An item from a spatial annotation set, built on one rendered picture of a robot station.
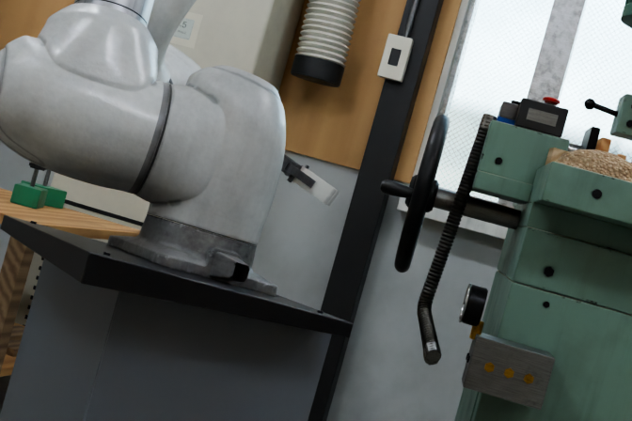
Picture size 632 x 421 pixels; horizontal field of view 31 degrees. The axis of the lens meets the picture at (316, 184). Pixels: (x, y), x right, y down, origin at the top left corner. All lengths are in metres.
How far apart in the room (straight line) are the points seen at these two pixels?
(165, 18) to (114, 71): 0.34
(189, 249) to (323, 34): 1.92
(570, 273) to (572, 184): 0.17
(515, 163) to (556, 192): 0.24
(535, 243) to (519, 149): 0.20
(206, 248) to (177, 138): 0.15
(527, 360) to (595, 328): 0.14
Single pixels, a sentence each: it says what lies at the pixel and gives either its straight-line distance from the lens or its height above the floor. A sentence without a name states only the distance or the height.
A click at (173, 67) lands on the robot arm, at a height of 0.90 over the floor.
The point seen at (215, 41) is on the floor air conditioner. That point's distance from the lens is 3.27.
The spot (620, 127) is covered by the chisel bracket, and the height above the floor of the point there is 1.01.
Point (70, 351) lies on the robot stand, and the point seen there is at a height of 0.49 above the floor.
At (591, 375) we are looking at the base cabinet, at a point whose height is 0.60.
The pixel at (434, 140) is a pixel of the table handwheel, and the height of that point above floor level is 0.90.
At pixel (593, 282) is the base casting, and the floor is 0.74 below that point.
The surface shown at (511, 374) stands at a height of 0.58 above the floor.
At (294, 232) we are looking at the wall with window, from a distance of 3.45.
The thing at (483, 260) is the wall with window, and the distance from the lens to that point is 3.34.
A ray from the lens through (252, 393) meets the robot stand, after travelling 1.43.
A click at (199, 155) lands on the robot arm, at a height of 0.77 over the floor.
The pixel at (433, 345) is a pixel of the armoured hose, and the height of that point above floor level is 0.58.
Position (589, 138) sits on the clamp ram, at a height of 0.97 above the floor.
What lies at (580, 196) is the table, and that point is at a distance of 1.69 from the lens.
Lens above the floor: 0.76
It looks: level
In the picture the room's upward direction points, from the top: 16 degrees clockwise
